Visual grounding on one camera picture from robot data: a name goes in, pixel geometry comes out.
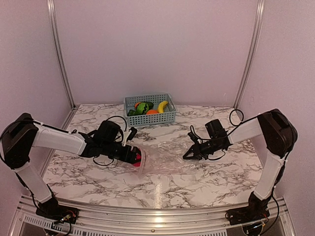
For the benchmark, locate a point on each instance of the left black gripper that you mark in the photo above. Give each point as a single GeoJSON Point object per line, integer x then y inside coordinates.
{"type": "Point", "coordinates": [130, 159]}

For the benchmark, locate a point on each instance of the red fake apple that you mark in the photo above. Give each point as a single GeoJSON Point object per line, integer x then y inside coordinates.
{"type": "Point", "coordinates": [137, 157]}

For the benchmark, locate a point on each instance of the yellow fake banana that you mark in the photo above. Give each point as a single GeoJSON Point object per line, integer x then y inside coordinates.
{"type": "Point", "coordinates": [162, 105]}

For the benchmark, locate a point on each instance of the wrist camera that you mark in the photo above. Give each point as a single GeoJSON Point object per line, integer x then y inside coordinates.
{"type": "Point", "coordinates": [128, 135]}
{"type": "Point", "coordinates": [193, 136]}

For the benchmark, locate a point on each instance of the right aluminium frame post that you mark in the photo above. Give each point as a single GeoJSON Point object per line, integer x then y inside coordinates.
{"type": "Point", "coordinates": [252, 50]}

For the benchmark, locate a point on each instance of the light blue plastic basket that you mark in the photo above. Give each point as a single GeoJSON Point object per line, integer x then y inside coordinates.
{"type": "Point", "coordinates": [140, 120]}

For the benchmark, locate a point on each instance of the left aluminium frame post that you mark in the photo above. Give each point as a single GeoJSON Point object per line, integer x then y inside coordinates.
{"type": "Point", "coordinates": [58, 49]}

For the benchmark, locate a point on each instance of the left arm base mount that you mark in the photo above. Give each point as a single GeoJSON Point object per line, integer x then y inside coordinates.
{"type": "Point", "coordinates": [53, 210]}

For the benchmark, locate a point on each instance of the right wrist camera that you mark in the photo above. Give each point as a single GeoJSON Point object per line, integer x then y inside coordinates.
{"type": "Point", "coordinates": [193, 136]}

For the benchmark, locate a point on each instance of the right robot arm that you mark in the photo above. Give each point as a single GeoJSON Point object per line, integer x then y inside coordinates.
{"type": "Point", "coordinates": [279, 135]}

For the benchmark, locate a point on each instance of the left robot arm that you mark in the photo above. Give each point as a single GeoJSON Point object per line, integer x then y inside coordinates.
{"type": "Point", "coordinates": [25, 133]}

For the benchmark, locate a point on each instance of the green fake cabbage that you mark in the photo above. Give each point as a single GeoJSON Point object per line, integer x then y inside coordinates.
{"type": "Point", "coordinates": [132, 112]}

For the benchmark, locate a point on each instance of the aluminium frame post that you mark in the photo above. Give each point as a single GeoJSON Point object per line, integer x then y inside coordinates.
{"type": "Point", "coordinates": [252, 50]}
{"type": "Point", "coordinates": [58, 49]}

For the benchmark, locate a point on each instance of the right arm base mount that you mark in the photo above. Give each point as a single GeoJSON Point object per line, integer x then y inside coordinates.
{"type": "Point", "coordinates": [255, 210]}

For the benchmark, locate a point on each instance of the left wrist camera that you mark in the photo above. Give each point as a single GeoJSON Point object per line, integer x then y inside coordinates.
{"type": "Point", "coordinates": [128, 135]}

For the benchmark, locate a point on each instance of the orange fake orange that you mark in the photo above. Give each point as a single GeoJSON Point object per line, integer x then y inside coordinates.
{"type": "Point", "coordinates": [152, 112]}

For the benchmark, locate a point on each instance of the clear zip top bag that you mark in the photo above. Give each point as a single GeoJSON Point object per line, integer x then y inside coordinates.
{"type": "Point", "coordinates": [165, 158]}

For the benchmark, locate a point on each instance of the front aluminium rail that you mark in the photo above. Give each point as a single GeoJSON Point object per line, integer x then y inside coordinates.
{"type": "Point", "coordinates": [98, 220]}

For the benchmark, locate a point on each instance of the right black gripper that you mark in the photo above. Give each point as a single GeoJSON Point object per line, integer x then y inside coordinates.
{"type": "Point", "coordinates": [198, 154]}

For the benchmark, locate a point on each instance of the green orange fake mango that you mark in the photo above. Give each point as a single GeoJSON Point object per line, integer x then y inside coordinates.
{"type": "Point", "coordinates": [136, 105]}

